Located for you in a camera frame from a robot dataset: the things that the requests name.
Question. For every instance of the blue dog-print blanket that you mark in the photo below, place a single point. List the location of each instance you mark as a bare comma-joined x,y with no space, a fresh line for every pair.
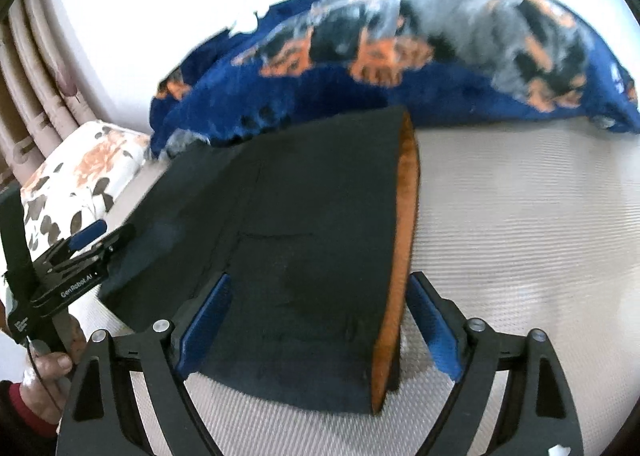
450,101

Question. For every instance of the white floral pillow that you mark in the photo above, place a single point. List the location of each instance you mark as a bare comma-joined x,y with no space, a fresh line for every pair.
75,176

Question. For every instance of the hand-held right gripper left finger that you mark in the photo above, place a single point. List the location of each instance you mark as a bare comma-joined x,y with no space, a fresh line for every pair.
207,321

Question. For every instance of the beige patterned curtain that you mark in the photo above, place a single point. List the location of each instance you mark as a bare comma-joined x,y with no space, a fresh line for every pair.
30,101

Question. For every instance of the person's left hand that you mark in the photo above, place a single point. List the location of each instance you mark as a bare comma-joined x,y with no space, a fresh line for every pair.
52,366

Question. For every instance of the bed with beige woven sheet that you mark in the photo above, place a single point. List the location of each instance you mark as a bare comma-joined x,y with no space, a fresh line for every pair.
525,236

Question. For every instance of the person's left forearm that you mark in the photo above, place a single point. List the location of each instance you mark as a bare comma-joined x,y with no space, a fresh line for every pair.
20,416

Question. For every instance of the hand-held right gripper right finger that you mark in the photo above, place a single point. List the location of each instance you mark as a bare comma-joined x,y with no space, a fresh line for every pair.
435,331

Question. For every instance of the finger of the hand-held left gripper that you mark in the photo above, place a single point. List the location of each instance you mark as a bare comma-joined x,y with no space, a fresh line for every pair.
90,232
117,241

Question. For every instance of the black pants with orange lining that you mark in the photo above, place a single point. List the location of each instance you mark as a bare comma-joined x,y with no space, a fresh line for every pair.
300,236

